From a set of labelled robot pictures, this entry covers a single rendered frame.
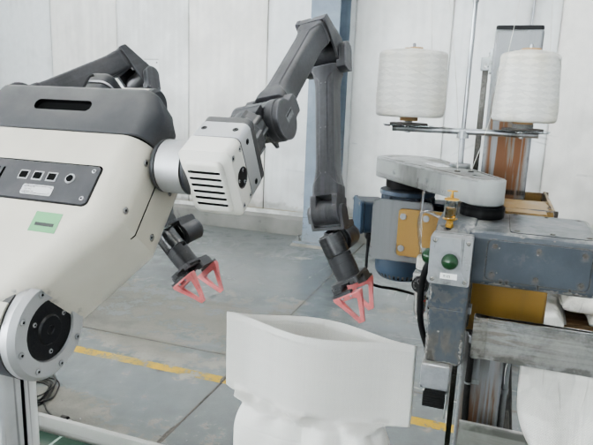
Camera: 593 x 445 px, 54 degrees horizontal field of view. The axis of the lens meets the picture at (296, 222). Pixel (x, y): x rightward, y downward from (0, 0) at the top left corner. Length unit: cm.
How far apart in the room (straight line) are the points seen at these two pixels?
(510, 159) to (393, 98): 38
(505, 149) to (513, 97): 25
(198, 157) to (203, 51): 625
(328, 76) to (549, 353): 77
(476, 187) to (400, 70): 34
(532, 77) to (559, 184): 499
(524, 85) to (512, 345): 56
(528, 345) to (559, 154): 503
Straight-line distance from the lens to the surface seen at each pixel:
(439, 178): 132
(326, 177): 130
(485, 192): 123
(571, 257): 114
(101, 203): 93
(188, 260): 147
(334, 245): 130
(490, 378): 176
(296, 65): 121
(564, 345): 136
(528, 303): 146
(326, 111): 135
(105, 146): 99
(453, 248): 108
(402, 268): 159
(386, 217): 154
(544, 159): 632
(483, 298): 146
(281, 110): 106
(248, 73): 687
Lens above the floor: 156
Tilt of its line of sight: 12 degrees down
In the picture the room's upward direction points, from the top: 2 degrees clockwise
